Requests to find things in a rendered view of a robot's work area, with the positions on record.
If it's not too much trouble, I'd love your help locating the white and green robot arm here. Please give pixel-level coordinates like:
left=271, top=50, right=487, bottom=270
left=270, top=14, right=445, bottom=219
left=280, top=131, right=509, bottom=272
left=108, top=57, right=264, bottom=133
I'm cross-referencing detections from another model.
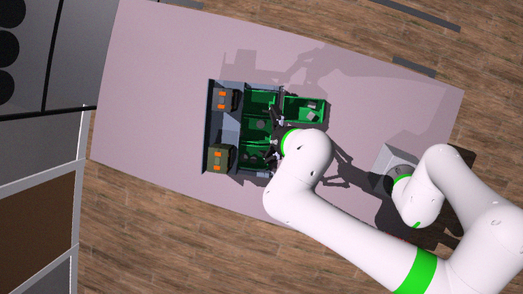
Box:
left=263, top=126, right=523, bottom=294

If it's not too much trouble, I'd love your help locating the green open-front storage bin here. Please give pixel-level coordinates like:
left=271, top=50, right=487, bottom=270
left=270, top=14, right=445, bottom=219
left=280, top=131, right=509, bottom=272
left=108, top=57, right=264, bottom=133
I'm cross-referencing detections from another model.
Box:
left=283, top=96, right=325, bottom=124

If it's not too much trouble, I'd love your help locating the grey metal shelf rack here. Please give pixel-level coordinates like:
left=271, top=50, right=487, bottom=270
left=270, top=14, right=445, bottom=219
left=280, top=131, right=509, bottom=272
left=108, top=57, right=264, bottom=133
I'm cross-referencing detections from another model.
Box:
left=201, top=79, right=285, bottom=178

